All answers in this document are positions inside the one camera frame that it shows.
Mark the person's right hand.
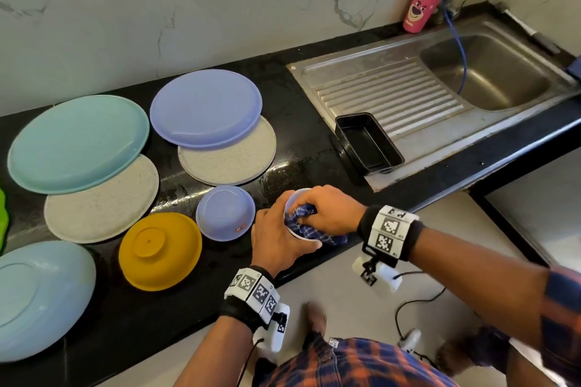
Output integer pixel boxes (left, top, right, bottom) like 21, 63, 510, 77
292, 184, 369, 238

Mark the left wrist marker band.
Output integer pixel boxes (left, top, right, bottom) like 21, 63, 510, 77
218, 266, 281, 333

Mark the green plate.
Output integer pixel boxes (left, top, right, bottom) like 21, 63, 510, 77
0, 187, 8, 252

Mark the red bear cup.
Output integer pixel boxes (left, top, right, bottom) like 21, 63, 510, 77
402, 0, 446, 35

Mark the blue orange plaid shirt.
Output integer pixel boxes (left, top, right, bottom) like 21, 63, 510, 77
263, 264, 581, 387

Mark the yellow bowl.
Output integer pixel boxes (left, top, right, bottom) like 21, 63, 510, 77
118, 212, 203, 293

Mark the blue striped cloth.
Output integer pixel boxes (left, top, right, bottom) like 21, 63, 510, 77
286, 203, 350, 247

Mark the small lavender bowl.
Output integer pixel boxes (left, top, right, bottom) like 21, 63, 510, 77
196, 184, 257, 242

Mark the person's right forearm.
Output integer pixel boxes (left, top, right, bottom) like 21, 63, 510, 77
404, 228, 555, 329

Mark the steel sink drainboard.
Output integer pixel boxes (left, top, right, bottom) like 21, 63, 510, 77
287, 12, 581, 193

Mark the black handled utensil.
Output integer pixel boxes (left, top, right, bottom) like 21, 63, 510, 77
494, 3, 562, 57

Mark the person's right foot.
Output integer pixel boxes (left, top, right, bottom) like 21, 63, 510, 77
302, 302, 330, 338

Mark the light blue bowl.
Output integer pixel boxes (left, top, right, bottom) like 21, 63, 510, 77
0, 239, 97, 363

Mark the wrist marker band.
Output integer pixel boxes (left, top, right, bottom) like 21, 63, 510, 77
218, 266, 281, 333
356, 204, 425, 267

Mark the person's left hand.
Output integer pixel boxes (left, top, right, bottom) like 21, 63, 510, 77
249, 190, 323, 279

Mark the right wrist marker band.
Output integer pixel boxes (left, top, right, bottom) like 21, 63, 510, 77
356, 204, 425, 267

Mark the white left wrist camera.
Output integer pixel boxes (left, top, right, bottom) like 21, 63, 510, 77
252, 302, 292, 353

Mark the black floor cable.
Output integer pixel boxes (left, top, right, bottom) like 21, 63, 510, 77
393, 287, 450, 351

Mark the speckled white plate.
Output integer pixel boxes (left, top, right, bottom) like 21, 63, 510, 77
44, 154, 160, 244
177, 115, 278, 187

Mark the teal plate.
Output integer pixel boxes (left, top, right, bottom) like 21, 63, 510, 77
7, 94, 151, 195

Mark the black plastic tray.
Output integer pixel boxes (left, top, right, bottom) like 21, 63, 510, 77
334, 112, 406, 175

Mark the white floral bowl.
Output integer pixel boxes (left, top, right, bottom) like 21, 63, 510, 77
284, 190, 319, 240

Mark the lavender plate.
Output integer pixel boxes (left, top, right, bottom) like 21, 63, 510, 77
149, 68, 263, 149

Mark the blue hose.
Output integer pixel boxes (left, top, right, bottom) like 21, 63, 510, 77
442, 0, 537, 96

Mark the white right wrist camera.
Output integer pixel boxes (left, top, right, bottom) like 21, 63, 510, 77
352, 252, 403, 293

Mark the person's left forearm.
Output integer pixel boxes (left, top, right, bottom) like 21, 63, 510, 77
172, 314, 255, 387

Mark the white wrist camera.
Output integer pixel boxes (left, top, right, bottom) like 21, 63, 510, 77
352, 252, 403, 293
252, 302, 292, 353

